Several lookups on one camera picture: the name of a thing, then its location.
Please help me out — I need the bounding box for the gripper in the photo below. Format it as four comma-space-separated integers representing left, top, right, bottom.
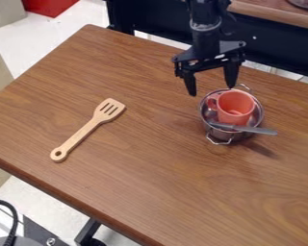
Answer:
170, 18, 248, 97

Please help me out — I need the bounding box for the pink cup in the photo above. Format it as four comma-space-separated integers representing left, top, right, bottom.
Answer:
205, 89, 257, 127

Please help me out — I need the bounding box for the silver pot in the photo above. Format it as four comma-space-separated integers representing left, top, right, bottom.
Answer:
197, 83, 267, 146

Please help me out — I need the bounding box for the grey knife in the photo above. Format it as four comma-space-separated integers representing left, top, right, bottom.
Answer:
208, 121, 279, 136

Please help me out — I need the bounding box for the wooden spatula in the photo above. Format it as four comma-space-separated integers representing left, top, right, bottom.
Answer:
48, 97, 127, 163

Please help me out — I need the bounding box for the red box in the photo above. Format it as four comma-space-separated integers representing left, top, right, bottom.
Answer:
21, 0, 81, 18

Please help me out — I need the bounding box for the black cable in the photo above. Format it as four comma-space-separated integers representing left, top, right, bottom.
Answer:
0, 199, 21, 246

